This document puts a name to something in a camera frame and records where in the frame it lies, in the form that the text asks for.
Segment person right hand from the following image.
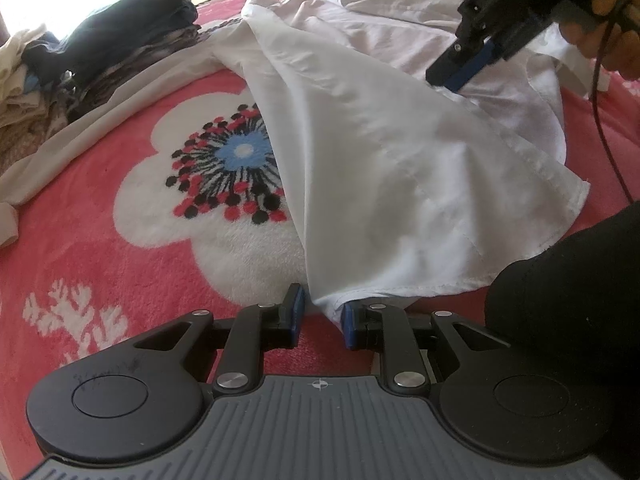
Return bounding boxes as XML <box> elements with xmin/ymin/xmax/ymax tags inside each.
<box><xmin>556</xmin><ymin>0</ymin><xmax>640</xmax><ymax>82</ymax></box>

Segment black cable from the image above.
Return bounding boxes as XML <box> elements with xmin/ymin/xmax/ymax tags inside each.
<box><xmin>587</xmin><ymin>0</ymin><xmax>639</xmax><ymax>206</ymax></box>

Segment person black sleeve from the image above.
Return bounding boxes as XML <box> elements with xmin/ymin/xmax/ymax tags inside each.
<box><xmin>485</xmin><ymin>204</ymin><xmax>639</xmax><ymax>479</ymax></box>

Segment cream folded clothes stack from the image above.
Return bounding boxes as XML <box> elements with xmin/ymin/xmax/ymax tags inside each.
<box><xmin>1</xmin><ymin>26</ymin><xmax>68</xmax><ymax>174</ymax></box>

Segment dark folded clothes stack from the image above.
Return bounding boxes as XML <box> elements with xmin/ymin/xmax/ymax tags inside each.
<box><xmin>22</xmin><ymin>0</ymin><xmax>201</xmax><ymax>122</ymax></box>

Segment white shirt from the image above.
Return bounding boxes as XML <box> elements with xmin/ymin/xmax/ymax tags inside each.
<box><xmin>1</xmin><ymin>0</ymin><xmax>589</xmax><ymax>320</ymax></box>

